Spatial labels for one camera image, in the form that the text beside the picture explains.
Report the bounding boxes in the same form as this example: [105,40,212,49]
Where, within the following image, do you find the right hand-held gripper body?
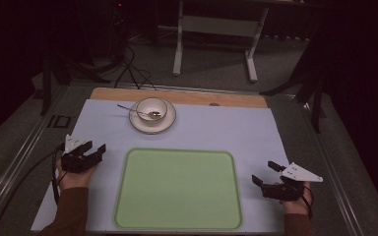
[262,161,324,202]

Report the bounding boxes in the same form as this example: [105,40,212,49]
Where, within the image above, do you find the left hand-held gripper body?
[61,134,96,174]

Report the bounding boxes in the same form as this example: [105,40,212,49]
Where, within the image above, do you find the person's left hand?
[56,158,97,192]

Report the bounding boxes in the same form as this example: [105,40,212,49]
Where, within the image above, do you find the person's right hand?
[280,182,313,216]

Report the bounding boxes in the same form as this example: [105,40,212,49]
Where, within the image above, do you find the metal spoon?
[116,103,162,119]

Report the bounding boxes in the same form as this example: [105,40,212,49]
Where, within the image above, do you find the white table mat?
[31,98,290,235]

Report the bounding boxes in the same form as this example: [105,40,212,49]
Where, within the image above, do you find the white plate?
[128,97,177,135]

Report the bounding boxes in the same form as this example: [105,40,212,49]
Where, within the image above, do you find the white bowl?
[135,96,169,124]

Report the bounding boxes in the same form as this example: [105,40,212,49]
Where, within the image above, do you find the black stand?
[259,19,328,134]
[39,53,111,116]

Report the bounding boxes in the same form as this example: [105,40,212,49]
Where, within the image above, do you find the green tray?
[112,147,244,231]

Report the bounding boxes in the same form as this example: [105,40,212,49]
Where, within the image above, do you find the wooden table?
[90,87,269,109]

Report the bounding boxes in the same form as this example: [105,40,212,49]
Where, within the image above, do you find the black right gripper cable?
[299,184,315,220]

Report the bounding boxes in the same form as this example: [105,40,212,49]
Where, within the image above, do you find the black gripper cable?
[0,143,67,236]
[299,184,315,220]

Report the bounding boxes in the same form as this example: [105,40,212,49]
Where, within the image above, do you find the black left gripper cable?
[0,143,67,236]

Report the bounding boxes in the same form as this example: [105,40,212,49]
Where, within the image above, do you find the black floor bracket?
[46,114,72,130]

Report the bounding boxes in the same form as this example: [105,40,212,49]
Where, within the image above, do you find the metal floor rail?
[297,97,375,236]
[0,86,71,230]

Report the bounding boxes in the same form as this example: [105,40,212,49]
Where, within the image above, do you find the black floor cables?
[112,42,158,91]

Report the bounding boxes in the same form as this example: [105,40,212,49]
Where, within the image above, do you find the white desk frame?
[171,0,271,84]

